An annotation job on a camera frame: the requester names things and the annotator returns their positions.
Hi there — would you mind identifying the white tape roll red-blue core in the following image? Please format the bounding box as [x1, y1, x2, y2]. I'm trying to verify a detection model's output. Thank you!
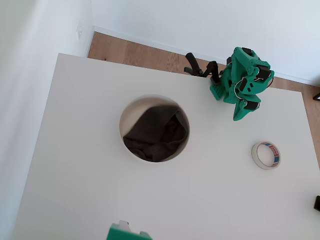
[251, 141, 282, 172]

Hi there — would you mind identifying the black clamp with angled lever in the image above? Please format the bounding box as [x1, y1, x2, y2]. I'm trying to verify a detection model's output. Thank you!
[201, 60, 222, 86]

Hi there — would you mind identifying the dark grey cloth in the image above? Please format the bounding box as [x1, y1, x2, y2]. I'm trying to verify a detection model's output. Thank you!
[122, 106, 189, 163]

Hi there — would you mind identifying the white baseboard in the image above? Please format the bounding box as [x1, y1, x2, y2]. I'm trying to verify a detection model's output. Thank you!
[84, 24, 320, 87]

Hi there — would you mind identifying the green and white plastic object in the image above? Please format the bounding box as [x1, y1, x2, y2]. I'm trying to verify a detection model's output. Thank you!
[106, 219, 153, 240]

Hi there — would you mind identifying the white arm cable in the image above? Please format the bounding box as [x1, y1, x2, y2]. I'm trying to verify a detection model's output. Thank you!
[233, 79, 247, 100]

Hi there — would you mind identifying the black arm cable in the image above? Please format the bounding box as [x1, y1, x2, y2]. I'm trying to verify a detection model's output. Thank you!
[264, 74, 275, 90]

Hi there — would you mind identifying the black clamp with round handle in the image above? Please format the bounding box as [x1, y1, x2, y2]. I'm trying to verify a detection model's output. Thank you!
[184, 52, 204, 77]

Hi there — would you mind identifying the white wall outlet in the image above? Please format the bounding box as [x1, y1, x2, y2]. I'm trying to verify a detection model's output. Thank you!
[75, 20, 84, 41]

